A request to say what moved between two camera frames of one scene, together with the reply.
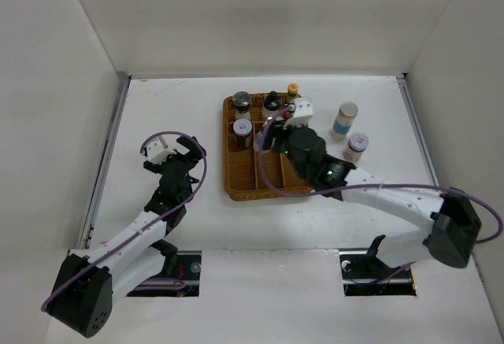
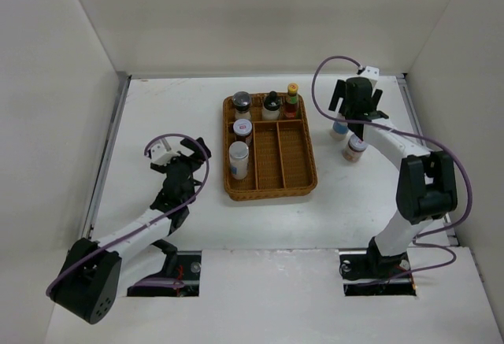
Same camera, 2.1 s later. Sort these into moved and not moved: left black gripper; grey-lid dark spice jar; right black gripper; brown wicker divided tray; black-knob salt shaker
Moved: right black gripper
Not moved: black-knob salt shaker; grey-lid dark spice jar; left black gripper; brown wicker divided tray
